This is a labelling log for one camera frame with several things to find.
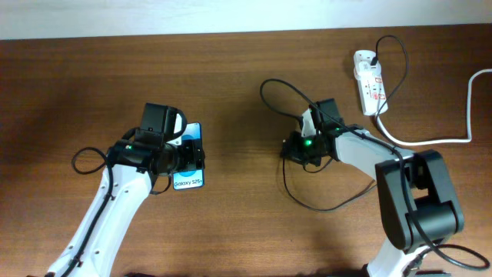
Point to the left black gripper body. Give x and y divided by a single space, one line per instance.
184 156

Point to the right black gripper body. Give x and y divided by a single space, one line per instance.
304 149

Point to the blue Galaxy smartphone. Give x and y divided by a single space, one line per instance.
191 179

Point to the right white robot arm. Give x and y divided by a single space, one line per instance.
418 204

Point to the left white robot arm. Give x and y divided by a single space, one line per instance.
130 173

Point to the white charger adapter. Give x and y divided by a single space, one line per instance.
365 70

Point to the white power strip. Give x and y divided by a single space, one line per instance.
371 91

